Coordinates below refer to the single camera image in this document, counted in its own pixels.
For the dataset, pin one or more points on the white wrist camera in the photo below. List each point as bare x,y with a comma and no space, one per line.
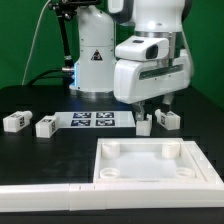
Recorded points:
138,48

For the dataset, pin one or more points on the white L-shaped fence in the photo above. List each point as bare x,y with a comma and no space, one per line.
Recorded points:
117,195

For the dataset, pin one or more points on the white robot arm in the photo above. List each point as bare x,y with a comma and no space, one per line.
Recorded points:
100,33

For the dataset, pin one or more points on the white sheet with markers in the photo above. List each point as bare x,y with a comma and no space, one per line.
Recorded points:
96,119

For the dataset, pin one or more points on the white square table top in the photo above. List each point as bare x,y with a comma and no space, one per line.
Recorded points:
145,160

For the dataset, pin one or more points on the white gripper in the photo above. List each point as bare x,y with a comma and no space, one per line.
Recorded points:
139,81

